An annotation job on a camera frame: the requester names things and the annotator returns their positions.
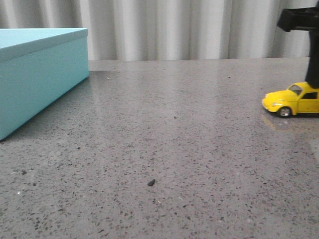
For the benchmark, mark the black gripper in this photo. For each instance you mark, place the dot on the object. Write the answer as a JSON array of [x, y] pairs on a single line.
[[305, 19]]

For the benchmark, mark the yellow toy beetle car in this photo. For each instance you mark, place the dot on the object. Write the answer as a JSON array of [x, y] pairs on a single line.
[[298, 98]]

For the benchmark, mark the light blue storage box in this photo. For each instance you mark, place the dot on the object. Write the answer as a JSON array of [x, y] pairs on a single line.
[[37, 66]]

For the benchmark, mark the small black debris chip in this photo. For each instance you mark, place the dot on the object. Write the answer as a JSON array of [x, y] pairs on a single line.
[[152, 182]]

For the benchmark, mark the grey pleated curtain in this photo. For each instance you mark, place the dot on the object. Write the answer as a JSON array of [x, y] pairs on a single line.
[[132, 30]]

